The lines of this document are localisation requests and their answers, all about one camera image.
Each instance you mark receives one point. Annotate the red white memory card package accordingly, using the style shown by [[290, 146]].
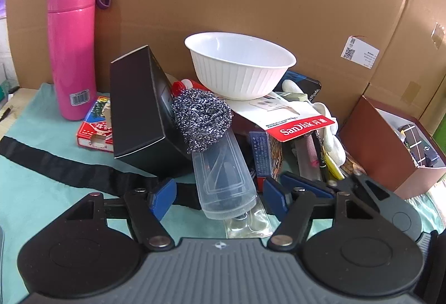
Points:
[[296, 126]]

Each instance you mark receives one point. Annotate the teal table cloth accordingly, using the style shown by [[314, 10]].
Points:
[[41, 157]]

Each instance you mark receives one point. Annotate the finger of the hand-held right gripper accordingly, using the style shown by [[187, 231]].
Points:
[[303, 183]]

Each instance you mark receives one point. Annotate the brown storage box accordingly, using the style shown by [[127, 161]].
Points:
[[369, 150]]

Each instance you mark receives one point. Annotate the black checkered item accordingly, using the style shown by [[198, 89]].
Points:
[[418, 145]]

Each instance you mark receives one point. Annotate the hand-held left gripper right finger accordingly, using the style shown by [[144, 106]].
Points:
[[275, 198]]

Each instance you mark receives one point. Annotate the red playing card box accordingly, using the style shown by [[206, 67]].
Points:
[[96, 126]]

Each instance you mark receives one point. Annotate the white ribbed bowl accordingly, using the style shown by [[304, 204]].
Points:
[[240, 74]]

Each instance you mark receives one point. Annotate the small clear plastic packet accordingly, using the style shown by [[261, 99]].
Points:
[[247, 224]]

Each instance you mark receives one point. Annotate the red white plastic bottle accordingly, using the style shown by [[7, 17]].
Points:
[[186, 85]]

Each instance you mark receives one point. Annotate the clear plastic tube case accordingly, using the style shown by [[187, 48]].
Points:
[[223, 178]]

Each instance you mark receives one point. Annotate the blue playing card box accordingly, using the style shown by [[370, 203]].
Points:
[[261, 154]]

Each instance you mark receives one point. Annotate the white shipping label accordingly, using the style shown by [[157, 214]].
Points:
[[360, 53]]

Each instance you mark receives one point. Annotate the pink thermos bottle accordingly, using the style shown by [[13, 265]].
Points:
[[71, 46]]

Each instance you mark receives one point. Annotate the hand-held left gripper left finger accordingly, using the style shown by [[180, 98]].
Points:
[[163, 195]]

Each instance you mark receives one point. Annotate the black tin case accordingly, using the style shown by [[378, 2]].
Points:
[[306, 88]]

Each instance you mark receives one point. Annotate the steel wool scrubber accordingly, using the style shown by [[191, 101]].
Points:
[[202, 119]]

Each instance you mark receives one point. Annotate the black marker pen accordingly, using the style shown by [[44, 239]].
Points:
[[319, 154]]

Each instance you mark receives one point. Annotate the black product box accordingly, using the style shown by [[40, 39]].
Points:
[[139, 108]]

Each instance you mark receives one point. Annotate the white knit glove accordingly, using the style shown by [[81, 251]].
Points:
[[334, 143]]

